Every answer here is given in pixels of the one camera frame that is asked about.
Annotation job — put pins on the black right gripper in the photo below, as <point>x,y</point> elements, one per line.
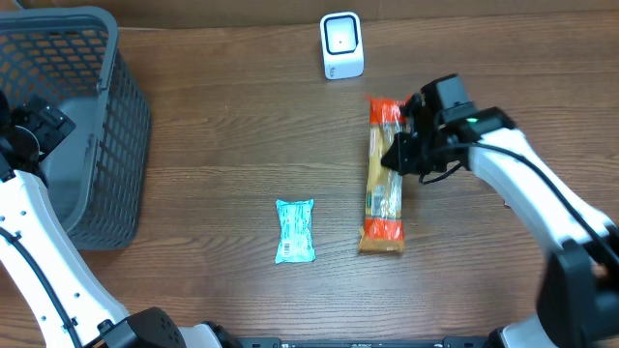
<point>401,160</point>

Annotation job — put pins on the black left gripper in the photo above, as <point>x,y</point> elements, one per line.
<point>46,128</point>

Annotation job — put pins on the orange spaghetti package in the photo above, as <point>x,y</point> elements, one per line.
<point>383,227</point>

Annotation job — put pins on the teal snack packet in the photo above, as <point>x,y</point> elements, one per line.
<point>296,242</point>

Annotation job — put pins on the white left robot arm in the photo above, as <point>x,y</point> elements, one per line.
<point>72,308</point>

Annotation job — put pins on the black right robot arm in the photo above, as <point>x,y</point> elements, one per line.
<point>578,302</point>

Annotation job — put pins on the grey plastic basket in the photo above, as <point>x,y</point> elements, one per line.
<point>70,58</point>

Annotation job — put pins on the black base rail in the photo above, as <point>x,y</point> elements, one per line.
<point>446,342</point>

